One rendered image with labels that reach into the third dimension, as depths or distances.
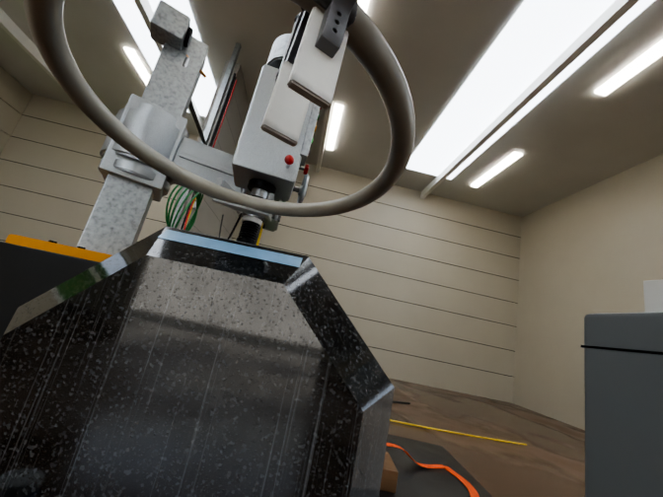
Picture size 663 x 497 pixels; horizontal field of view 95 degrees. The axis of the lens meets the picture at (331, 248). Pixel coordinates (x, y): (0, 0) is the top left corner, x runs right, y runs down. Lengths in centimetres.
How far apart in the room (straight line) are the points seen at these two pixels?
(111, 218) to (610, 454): 175
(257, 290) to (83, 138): 774
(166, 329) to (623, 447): 75
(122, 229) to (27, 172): 677
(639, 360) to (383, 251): 598
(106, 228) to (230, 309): 116
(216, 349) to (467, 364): 660
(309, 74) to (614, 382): 62
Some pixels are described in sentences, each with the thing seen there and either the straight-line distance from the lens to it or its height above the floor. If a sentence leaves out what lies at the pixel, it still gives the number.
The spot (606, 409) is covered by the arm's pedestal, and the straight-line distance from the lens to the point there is 69.
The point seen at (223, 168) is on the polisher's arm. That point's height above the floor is 137.
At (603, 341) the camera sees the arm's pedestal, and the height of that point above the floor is 75.
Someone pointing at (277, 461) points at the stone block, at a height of 45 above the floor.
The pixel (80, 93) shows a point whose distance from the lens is 58.
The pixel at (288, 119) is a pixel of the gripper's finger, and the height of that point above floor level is 83.
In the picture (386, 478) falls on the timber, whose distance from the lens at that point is 180.
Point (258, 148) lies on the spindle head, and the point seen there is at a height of 121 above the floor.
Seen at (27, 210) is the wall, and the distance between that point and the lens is 810.
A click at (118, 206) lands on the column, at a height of 102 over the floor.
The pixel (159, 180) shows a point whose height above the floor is 119.
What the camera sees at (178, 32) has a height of 195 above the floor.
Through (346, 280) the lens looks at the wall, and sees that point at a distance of 620.
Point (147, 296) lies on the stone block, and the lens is 68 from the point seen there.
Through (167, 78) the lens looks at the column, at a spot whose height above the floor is 174.
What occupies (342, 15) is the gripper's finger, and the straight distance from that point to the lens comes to 26.
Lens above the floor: 68
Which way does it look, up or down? 14 degrees up
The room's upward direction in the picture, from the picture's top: 12 degrees clockwise
